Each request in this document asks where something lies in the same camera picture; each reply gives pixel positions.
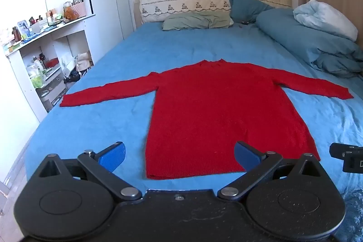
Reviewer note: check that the white shelf desk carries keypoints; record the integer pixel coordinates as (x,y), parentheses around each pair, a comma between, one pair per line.
(19,83)

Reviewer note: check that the blue duvet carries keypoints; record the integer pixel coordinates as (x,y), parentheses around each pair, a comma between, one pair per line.
(297,38)

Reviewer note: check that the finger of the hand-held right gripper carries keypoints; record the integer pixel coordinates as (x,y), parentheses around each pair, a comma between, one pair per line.
(337,150)

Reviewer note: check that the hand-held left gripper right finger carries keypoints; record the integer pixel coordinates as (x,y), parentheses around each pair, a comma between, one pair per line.
(246,156)

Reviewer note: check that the bed with blue sheet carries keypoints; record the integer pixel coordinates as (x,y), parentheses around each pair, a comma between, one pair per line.
(141,55)

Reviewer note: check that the green bottle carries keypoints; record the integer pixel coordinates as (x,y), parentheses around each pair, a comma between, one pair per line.
(38,74)

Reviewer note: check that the green pillow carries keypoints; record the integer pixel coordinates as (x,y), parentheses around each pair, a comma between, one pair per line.
(192,21)

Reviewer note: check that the white and grey wardrobe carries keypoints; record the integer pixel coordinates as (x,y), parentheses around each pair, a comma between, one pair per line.
(105,18)

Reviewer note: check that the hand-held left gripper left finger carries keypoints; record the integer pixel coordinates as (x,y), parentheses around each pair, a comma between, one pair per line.
(113,156)

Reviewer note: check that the red box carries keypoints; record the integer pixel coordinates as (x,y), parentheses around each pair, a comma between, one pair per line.
(52,63)

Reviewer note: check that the pale blue folded blanket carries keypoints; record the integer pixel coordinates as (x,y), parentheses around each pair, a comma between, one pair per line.
(323,15)

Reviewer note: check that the brown teddy bear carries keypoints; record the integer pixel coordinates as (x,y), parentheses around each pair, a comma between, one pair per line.
(70,13)

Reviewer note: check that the dark teal pillow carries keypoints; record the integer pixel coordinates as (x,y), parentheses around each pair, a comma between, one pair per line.
(244,6)

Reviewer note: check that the pink storage box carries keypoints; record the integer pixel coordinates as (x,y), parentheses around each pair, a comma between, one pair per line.
(80,9)

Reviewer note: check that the photo frame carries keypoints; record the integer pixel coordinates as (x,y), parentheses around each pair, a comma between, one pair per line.
(24,28)

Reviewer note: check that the red knit sweater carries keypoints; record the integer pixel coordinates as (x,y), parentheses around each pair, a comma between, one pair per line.
(204,106)

